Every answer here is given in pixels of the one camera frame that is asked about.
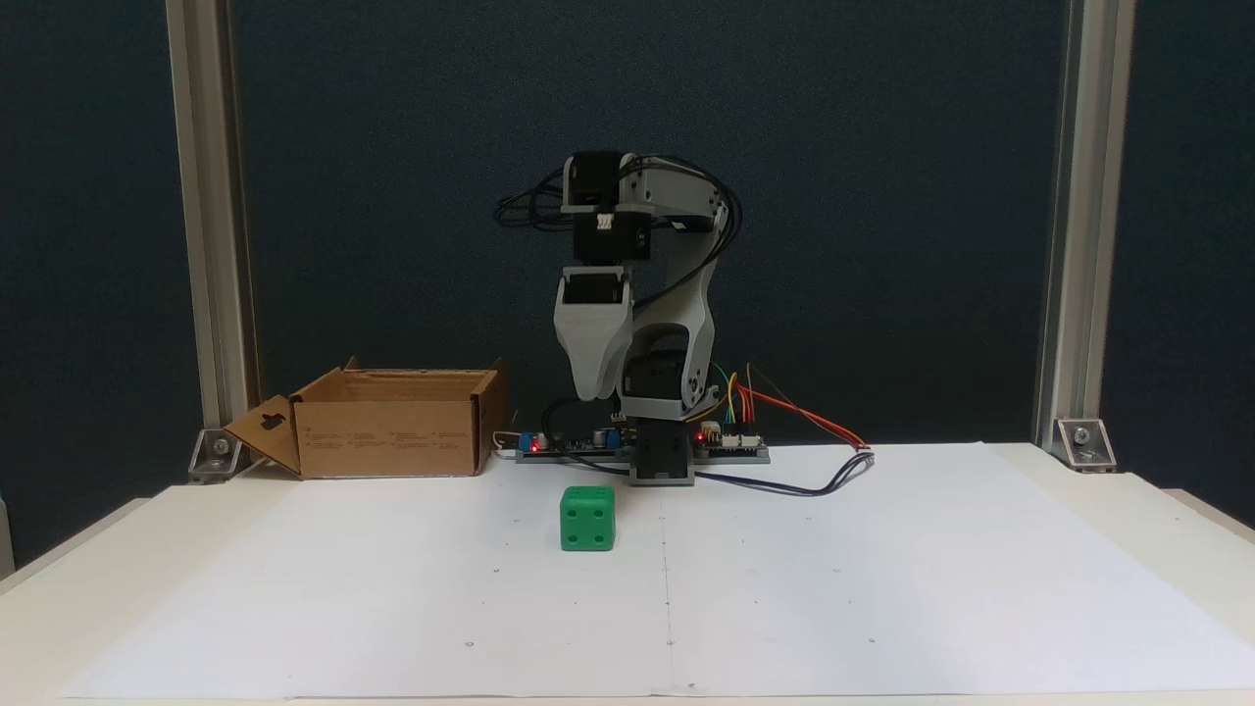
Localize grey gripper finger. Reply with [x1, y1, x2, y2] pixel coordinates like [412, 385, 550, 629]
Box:
[595, 319, 634, 401]
[555, 319, 609, 403]

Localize circuit board with jumper wires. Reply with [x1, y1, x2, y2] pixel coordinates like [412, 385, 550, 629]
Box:
[692, 422, 771, 465]

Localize metal corner bracket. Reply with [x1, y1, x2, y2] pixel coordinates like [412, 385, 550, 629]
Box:
[188, 428, 244, 483]
[1055, 418, 1117, 473]

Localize blue circuit board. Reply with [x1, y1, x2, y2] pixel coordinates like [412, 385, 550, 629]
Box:
[516, 427, 633, 465]

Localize open cardboard box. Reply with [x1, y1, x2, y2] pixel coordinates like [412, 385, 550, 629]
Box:
[224, 358, 508, 480]

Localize black cable with white connector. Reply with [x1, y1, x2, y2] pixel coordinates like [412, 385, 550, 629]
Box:
[686, 448, 877, 498]

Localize black motor cable bundle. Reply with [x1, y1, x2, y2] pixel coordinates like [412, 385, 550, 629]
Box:
[637, 154, 743, 305]
[493, 165, 579, 234]

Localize green die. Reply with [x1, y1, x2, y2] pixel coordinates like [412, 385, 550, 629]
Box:
[560, 485, 617, 553]

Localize aluminium profile post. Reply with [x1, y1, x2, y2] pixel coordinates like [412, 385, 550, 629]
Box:
[165, 0, 261, 434]
[1032, 0, 1138, 448]

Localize white paper sheet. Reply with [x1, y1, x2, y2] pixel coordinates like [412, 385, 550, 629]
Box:
[64, 441, 1255, 699]

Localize orange and red wires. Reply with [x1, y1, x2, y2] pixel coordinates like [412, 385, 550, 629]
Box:
[735, 365, 870, 452]

